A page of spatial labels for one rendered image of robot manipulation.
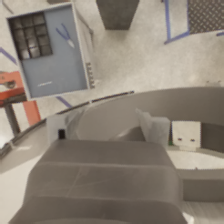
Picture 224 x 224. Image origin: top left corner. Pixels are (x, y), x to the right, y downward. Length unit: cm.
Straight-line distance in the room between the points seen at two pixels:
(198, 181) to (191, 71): 169
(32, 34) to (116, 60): 87
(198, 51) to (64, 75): 139
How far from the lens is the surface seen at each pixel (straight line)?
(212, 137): 126
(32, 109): 179
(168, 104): 108
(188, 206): 34
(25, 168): 29
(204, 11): 135
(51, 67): 120
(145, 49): 181
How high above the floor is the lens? 178
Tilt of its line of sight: 73 degrees down
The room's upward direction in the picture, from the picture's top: 175 degrees counter-clockwise
